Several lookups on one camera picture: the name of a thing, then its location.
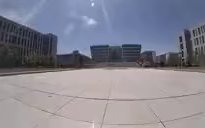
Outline wide pale stairs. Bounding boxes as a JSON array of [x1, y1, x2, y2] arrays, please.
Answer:
[[91, 61, 143, 69]]

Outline pale concrete paved plaza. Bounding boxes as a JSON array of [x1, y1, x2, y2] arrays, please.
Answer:
[[0, 67, 205, 128]]

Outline low dark building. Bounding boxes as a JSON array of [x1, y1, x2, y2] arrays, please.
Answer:
[[55, 50, 95, 67]]

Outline blue glass twin building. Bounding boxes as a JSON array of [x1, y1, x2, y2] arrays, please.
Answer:
[[89, 43, 142, 63]]

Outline pale grey building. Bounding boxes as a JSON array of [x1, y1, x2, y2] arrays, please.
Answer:
[[140, 50, 157, 64]]

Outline low pale building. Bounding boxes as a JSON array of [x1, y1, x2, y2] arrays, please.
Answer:
[[158, 51, 181, 66]]

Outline dark raised ground strip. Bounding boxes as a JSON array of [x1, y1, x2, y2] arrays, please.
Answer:
[[0, 66, 91, 78], [173, 67, 205, 75]]

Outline long grey multi-storey building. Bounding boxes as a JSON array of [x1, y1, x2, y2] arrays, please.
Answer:
[[0, 11, 58, 66]]

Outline row of trees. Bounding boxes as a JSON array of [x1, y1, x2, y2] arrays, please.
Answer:
[[0, 43, 58, 69], [186, 49, 205, 68]]

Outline white multi-storey building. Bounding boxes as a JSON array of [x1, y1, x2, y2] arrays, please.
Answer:
[[178, 18, 205, 66]]

